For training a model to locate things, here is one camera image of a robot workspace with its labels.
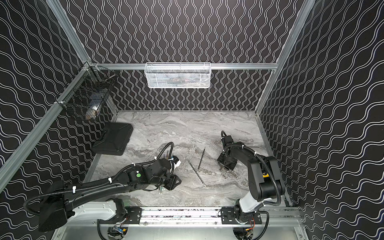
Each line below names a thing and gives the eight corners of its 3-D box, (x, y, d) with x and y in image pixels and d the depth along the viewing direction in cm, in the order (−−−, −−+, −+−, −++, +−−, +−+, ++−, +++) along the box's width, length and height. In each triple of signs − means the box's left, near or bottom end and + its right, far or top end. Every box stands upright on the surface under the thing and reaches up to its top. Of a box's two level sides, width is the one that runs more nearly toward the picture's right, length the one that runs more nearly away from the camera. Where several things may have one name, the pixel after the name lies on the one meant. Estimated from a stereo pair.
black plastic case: (96, 155, 98) (90, 150, 93) (108, 127, 113) (105, 122, 108) (125, 155, 98) (121, 150, 93) (133, 127, 113) (131, 122, 108)
